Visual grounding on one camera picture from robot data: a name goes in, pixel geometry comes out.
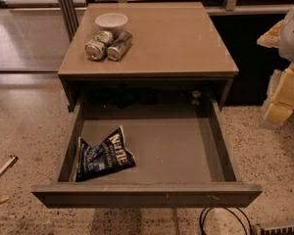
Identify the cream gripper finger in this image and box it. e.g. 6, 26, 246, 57
257, 21, 283, 48
260, 63, 294, 129

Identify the blue Kettle chip bag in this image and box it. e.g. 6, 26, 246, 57
75, 126, 136, 182

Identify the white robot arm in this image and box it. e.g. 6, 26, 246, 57
257, 7, 294, 129

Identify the grey cabinet counter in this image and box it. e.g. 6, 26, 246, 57
59, 2, 238, 107

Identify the grey power strip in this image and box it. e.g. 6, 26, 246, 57
252, 224, 294, 235

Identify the dark soda can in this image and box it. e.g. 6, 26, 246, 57
107, 31, 133, 61

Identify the white bowl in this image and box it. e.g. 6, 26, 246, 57
95, 13, 127, 35

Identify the green soda can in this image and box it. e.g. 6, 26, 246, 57
85, 30, 114, 61

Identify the metal chair leg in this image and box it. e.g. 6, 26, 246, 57
0, 155, 19, 177

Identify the black floor cable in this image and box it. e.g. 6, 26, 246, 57
199, 207, 253, 235

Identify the metal window frame post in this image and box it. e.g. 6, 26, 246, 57
58, 0, 78, 41

